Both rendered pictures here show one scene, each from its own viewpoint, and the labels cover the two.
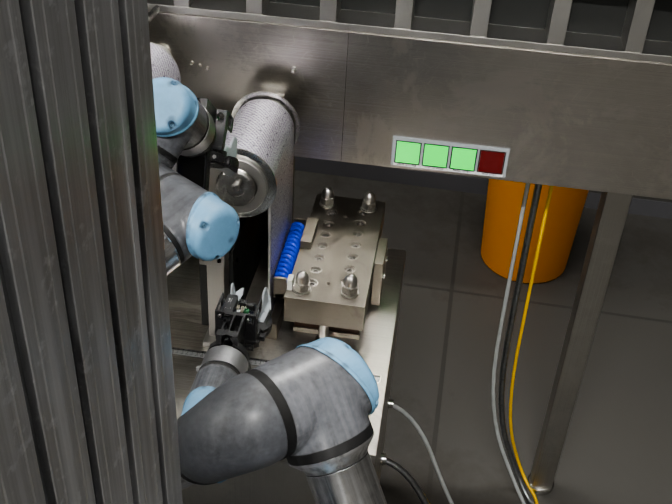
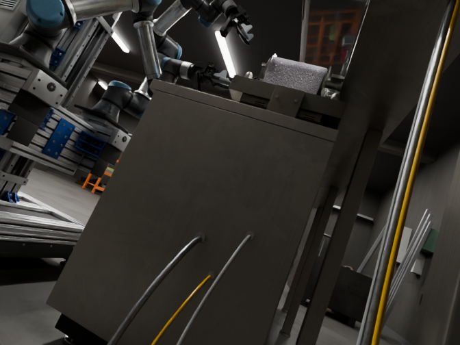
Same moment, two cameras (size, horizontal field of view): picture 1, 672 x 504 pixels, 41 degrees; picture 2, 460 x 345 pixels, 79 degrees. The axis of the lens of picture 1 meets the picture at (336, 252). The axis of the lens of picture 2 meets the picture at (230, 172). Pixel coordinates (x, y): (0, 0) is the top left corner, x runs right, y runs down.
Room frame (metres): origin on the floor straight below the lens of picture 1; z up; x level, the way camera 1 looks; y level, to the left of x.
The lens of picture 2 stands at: (1.67, -0.96, 0.50)
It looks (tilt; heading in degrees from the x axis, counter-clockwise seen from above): 11 degrees up; 100
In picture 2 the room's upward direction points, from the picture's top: 23 degrees clockwise
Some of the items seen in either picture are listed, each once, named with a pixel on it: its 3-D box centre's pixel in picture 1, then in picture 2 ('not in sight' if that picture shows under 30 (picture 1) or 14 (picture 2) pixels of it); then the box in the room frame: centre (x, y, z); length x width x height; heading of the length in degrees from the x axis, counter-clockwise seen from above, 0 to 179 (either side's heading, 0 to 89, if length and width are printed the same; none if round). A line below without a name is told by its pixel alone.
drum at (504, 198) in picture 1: (537, 188); not in sight; (3.09, -0.77, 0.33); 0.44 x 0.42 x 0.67; 174
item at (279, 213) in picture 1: (281, 215); (285, 95); (1.57, 0.12, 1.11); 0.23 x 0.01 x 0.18; 174
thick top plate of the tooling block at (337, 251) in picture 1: (338, 256); (284, 106); (1.59, -0.01, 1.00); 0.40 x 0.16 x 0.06; 174
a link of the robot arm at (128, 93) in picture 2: not in sight; (118, 94); (0.63, 0.46, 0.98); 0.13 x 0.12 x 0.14; 48
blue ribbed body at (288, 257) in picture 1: (290, 251); not in sight; (1.56, 0.10, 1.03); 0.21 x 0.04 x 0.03; 174
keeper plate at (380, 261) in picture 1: (380, 271); (285, 103); (1.60, -0.10, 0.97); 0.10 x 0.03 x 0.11; 174
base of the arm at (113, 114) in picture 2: not in sight; (107, 110); (0.62, 0.45, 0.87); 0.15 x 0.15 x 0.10
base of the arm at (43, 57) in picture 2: not in sight; (33, 50); (0.55, -0.04, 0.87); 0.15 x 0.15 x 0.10
